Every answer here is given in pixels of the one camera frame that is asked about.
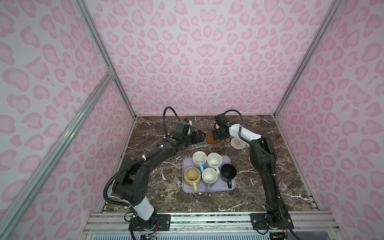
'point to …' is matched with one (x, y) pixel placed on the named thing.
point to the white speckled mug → (214, 160)
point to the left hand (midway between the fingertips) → (201, 134)
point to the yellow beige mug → (192, 177)
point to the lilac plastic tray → (219, 185)
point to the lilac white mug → (209, 175)
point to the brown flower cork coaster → (250, 163)
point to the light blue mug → (199, 160)
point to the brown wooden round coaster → (210, 139)
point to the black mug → (228, 172)
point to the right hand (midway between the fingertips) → (218, 134)
